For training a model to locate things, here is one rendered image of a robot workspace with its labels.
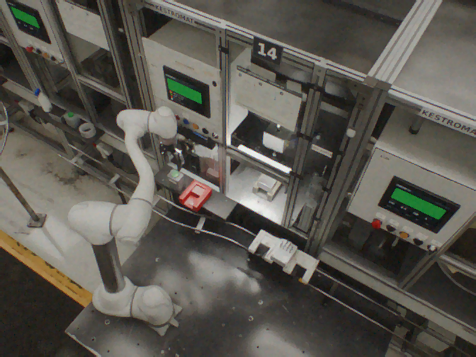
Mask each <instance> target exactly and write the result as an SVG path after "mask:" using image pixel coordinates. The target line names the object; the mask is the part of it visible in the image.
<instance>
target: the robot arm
mask: <svg viewBox="0 0 476 357"><path fill-rule="evenodd" d="M117 123H118V126H119V127H120V128H121V129H122V130H124V132H125V146H126V149H127V152H128V154H129V155H130V156H131V158H132V160H133V162H134V165H135V167H136V169H137V171H138V173H139V175H140V183H139V185H138V187H137V189H136V191H135V192H134V194H133V196H132V197H131V199H130V200H129V202H128V204H127V205H116V204H113V203H105V201H96V200H88V201H84V202H83V203H78V204H77V205H74V206H73V207H72V208H71V209H70V211H69V214H68V223H69V226H70V227H71V228H72V229H73V230H74V231H75V232H80V234H81V235H82V236H83V237H84V238H85V239H86V240H87V242H88V243H90V244H91V247H92V249H93V254H94V256H95V257H96V262H97V264H98V268H99V271H100V274H101V279H102V281H103V282H102V284H100V285H99V286H98V287H97V288H96V289H95V291H94V292H93V297H92V303H93V306H94V307H95V308H96V309H97V310H99V311H101V312H103V313H105V314H108V315H111V316H115V317H131V318H136V319H137V320H138V321H139V322H143V323H144V324H146V325H147V326H148V327H150V328H151V329H153V330H155V331H156V332H158V334H159V335H160V337H163V336H164V335H165V333H166V331H167V329H168V328H169V326H170V325H172V326H174V327H176V328H178V327H179V326H180V324H179V323H178V322H177V321H176V320H175V319H176V316H177V315H178V314H179V313H180V312H181V311H182V307H181V306H178V305H175V304H174V303H173V302H172V300H171V296H169V294H168V293H167V292H166V291H165V289H163V288H162V287H160V286H158V285H149V286H146V287H137V286H134V285H133V284H132V283H131V282H130V281H129V280H128V278H127V277H126V276H124V275H123V270H122V267H121V263H120V257H119V254H118V248H117V245H116V242H115V236H116V237H117V239H118V240H119V242H120V243H122V244H124V245H127V246H132V245H135V244H136V243H138V241H139V240H140V238H141V237H142V235H143V234H144V233H145V230H146V228H147V226H148V223H149V221H150V218H151V214H152V207H153V196H154V173H153V171H152V168H151V166H150V165H149V164H148V162H147V160H146V159H145V157H144V155H143V153H142V152H141V150H140V148H139V147H138V145H137V139H138V137H142V136H143V135H144V134H145V133H146V132H153V133H155V134H158V135H159V137H160V141H161V142H160V143H159V146H160V154H162V156H163V157H164V161H165V165H167V164H169V162H170V159H169V154H167V152H171V153H172V155H173V156H174V157H175V159H176V161H177V164H176V165H177V169H178V172H180V170H181V169H182V168H181V167H182V165H183V164H184V160H183V156H182V151H181V150H180V151H178V149H177V147H176V146H177V139H178V138H177V121H176V116H175V114H174V112H173V110H172V109H171V108H170V107H166V106H162V107H159V108H158V109H157V110H156V112H148V111H145V110H124V111H121V112H120V113H119V114H118V117H117Z"/></svg>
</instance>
